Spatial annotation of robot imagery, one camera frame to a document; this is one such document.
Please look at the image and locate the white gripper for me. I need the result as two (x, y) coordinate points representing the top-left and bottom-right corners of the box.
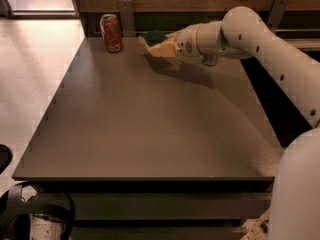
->
(149, 24), (201, 58)

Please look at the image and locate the green and yellow sponge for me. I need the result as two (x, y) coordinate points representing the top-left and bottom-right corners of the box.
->
(138, 30), (167, 57)

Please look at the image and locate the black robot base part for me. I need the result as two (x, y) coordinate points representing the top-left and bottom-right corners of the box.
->
(0, 182), (75, 240)

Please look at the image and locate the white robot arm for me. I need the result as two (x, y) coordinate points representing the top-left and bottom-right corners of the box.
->
(147, 6), (320, 240)

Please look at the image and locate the silver energy drink can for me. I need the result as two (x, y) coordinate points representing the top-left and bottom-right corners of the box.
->
(202, 52), (219, 66)

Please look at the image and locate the red coke can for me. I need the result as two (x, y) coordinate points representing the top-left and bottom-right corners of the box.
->
(100, 14), (123, 53)

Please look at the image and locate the grey drawer cabinet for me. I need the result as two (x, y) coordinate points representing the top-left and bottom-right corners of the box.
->
(33, 177), (273, 240)

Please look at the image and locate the black object at left edge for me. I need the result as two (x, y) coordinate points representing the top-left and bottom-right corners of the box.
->
(0, 144), (13, 174)

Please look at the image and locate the metal rail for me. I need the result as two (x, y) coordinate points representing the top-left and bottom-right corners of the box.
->
(93, 28), (320, 37)

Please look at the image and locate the left metal wall bracket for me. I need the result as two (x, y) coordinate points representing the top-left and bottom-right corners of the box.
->
(118, 0), (135, 37)

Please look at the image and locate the metal wall bracket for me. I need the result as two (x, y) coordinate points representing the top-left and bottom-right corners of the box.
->
(266, 0), (290, 33)
(118, 0), (135, 37)

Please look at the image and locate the right metal wall bracket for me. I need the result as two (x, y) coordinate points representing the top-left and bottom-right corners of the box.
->
(266, 0), (290, 33)

